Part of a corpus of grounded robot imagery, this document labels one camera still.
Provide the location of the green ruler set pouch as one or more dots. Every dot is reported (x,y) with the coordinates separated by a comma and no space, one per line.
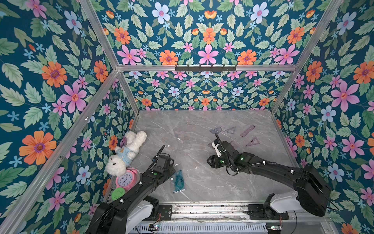
(179,182)

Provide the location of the green round toy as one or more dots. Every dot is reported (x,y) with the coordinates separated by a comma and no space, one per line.
(118,193)

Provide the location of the pink round toy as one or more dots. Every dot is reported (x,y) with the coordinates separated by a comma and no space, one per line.
(128,180)

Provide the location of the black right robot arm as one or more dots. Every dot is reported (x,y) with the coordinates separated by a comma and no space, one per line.
(311,192)

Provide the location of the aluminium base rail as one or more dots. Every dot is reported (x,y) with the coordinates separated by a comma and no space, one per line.
(227,218)

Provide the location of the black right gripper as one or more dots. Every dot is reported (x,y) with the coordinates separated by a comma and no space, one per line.
(223,146)

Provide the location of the black hook rail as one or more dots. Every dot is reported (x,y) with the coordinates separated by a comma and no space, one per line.
(205,68)

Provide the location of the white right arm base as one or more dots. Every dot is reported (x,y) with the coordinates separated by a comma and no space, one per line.
(281,203)

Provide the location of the grey triangle ruler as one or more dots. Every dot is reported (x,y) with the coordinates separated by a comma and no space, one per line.
(230,130)

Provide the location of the white plush bear toy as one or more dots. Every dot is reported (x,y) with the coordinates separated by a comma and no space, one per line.
(120,161)

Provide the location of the purple straight ruler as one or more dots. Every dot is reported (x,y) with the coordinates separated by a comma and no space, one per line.
(247,131)

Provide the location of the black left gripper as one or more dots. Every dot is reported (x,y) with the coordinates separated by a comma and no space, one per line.
(172,169)

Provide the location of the grey protractor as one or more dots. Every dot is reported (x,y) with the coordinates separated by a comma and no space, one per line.
(216,130)

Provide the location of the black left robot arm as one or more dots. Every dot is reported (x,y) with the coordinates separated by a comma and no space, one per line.
(124,213)

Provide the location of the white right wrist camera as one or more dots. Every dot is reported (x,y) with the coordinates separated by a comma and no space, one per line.
(217,147)

